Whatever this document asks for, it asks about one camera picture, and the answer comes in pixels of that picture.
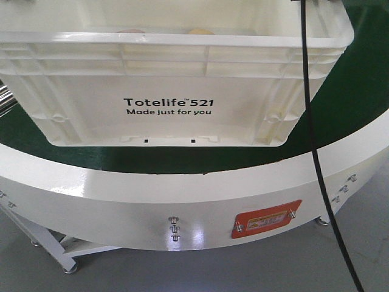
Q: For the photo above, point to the white plastic tote box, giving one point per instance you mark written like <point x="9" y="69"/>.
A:
<point x="84" y="84"/>

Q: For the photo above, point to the yellow plush toy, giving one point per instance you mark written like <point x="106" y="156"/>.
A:
<point x="198" y="31"/>

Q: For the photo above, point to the orange warning plate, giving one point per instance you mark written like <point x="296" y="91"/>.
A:
<point x="259" y="221"/>

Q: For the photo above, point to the steel conveyor rollers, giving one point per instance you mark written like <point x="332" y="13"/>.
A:
<point x="7" y="100"/>

